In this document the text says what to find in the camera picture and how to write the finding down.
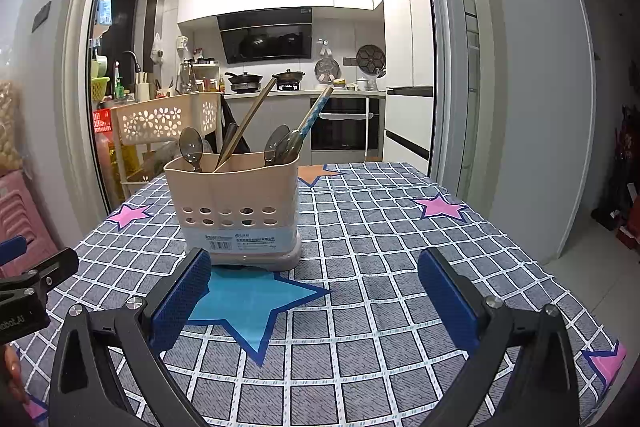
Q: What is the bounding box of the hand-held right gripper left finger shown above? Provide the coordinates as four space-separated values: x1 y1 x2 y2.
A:
47 248 213 427

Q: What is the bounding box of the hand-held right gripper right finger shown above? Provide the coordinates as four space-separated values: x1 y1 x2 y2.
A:
417 248 583 427

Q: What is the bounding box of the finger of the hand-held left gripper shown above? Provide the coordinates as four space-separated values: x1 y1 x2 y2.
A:
0 248 80 308
0 235 28 266

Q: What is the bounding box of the beige plastic utensil holder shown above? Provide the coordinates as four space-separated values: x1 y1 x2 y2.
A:
163 152 303 269

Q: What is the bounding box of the dark grey plastic spoon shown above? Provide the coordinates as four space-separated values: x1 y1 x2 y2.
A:
263 124 291 168
277 129 303 165
179 127 205 172

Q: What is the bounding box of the group of bamboo chopsticks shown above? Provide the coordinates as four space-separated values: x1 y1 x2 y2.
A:
214 77 279 172

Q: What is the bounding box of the person's left hand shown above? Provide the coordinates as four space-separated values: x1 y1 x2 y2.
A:
2 346 25 404

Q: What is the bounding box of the stack of pink plastic stools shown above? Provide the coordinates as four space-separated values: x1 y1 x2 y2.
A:
0 169 58 268

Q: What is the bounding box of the grey checked star tablecloth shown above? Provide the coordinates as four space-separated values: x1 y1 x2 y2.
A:
10 161 628 427

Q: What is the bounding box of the yellow oil bottle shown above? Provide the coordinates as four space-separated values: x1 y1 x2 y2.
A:
107 142 136 202

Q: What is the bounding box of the clear bag of pale nuts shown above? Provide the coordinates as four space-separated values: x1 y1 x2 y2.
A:
0 79 26 175

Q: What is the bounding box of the beige flower-cutout storage trolley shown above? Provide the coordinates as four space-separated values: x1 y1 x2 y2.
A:
110 92 223 198

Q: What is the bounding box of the black hanging cloth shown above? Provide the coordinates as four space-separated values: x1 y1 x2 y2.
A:
218 94 251 155

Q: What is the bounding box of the black built-in oven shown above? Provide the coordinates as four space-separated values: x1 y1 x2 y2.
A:
310 97 381 152

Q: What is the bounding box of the dark red bundle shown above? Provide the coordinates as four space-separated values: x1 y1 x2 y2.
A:
592 104 640 253

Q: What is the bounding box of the white kitchen counter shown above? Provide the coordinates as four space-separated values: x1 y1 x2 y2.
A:
222 89 388 162

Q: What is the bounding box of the seasoning rack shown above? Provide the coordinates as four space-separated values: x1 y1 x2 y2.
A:
180 59 223 94

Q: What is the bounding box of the black wok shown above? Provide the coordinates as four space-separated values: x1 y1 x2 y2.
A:
224 72 264 90

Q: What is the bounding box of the black cooking pot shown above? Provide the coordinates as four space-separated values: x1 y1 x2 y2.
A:
272 68 306 85

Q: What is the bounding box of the round dark perforated plate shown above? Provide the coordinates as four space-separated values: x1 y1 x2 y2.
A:
356 44 387 78

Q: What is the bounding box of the white refrigerator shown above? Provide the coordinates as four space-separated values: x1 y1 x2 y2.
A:
382 0 436 175

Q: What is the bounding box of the black range hood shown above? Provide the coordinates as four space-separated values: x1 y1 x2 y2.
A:
216 7 314 65

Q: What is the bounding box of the grey wall switch panel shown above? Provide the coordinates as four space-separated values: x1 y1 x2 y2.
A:
31 1 52 34

